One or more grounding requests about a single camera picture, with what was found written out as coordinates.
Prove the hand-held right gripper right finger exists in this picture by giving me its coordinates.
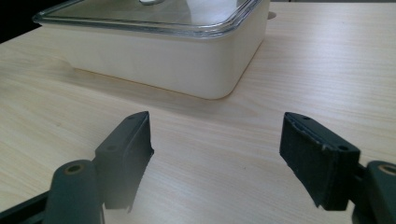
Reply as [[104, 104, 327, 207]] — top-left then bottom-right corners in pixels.
[[278, 112, 362, 212]]

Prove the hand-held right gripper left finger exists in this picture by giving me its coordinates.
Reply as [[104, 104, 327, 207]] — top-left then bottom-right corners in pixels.
[[93, 110, 155, 214]]

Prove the cream plastic box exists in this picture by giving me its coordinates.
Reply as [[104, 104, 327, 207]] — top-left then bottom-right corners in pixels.
[[41, 0, 271, 101]]

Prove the clear plastic lid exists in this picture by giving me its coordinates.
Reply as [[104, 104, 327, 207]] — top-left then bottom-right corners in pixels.
[[32, 0, 264, 39]]

